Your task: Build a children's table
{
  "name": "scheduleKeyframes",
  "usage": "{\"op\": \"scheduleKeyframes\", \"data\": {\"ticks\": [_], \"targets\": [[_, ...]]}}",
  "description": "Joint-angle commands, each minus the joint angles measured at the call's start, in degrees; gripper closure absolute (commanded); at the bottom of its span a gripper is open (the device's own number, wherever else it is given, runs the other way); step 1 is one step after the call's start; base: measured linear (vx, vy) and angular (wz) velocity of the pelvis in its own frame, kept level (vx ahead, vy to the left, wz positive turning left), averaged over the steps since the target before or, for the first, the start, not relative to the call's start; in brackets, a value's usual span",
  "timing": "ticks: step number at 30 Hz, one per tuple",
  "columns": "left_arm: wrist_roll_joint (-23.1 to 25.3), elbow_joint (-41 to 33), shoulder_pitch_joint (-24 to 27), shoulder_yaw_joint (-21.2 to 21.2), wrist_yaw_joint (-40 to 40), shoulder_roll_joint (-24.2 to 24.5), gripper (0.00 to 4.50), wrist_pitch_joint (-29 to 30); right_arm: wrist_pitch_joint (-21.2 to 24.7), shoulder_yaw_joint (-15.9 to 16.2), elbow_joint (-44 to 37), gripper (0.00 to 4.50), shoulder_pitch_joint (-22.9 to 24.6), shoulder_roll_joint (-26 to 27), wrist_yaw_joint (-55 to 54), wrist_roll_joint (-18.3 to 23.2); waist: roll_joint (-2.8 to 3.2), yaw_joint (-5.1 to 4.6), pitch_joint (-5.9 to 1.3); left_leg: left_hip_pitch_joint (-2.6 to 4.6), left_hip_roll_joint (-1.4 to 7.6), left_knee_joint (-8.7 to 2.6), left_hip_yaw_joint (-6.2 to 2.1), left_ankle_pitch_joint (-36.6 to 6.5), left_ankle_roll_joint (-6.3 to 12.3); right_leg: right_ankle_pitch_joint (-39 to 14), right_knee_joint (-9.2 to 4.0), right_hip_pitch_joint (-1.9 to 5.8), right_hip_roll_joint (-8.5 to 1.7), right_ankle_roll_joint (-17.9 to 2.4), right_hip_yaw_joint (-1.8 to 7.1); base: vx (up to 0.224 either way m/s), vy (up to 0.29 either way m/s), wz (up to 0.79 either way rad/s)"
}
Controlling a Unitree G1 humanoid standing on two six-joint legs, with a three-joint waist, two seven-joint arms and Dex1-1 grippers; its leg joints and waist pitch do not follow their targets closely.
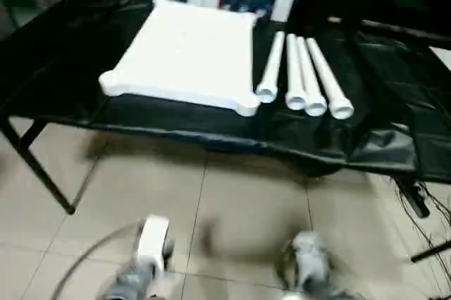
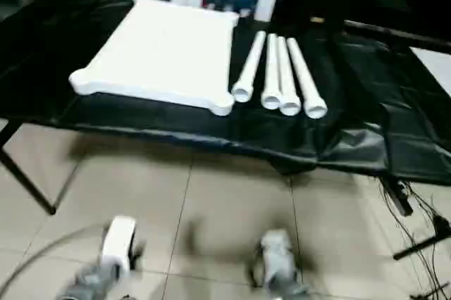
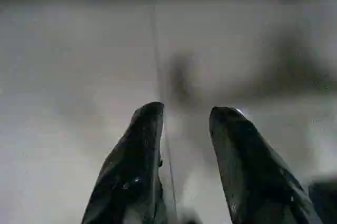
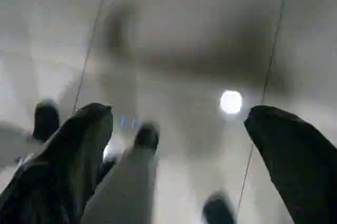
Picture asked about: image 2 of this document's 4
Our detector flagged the white plastic table leg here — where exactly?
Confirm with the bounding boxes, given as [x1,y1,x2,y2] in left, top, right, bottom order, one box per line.
[231,31,267,103]
[277,36,302,116]
[261,33,283,110]
[285,38,328,119]

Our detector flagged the white plastic table top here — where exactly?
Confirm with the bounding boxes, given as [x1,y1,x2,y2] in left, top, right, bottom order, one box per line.
[69,0,240,116]

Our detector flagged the black work mat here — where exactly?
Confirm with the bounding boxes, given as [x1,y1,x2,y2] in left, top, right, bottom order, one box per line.
[0,0,451,187]

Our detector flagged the black work table leg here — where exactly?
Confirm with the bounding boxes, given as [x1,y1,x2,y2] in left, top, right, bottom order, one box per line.
[0,120,57,215]

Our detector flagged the black floor cables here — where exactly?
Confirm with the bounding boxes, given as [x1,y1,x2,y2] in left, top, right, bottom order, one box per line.
[384,180,451,300]

